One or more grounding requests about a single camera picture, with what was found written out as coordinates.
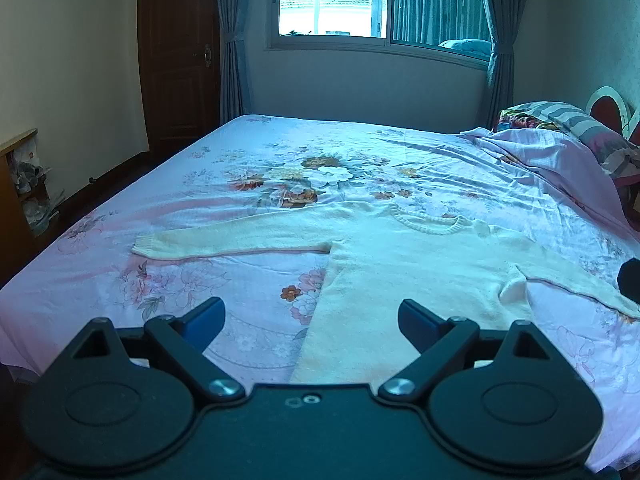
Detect bed with floral sheet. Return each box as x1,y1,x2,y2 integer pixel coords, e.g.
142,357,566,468
0,114,640,476

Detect striped floral pillow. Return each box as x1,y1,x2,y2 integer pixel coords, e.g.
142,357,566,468
492,101,640,181

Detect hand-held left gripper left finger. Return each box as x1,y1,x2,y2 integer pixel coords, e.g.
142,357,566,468
72,296,247,409

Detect crumpled papers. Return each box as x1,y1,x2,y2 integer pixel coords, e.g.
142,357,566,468
12,161,66,236

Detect teal cushion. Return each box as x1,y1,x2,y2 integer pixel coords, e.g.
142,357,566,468
438,39,493,57

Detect red and white headboard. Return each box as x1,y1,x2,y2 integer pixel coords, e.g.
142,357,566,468
585,86,640,146

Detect window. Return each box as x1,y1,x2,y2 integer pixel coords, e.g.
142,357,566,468
267,0,493,63

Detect brown wooden door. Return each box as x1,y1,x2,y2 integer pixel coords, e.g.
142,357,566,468
137,0,221,153

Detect grey curtain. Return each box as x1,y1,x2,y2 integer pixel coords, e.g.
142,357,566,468
215,0,253,126
475,0,516,128

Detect wooden shelf unit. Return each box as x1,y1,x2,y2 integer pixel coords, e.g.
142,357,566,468
0,129,51,286

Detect cream knit sweater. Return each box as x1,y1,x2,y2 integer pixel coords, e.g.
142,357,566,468
131,201,640,386

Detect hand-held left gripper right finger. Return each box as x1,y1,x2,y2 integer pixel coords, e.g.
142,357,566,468
377,299,557,404

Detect pink blanket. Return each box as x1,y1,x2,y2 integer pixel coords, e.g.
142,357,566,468
459,127,640,241

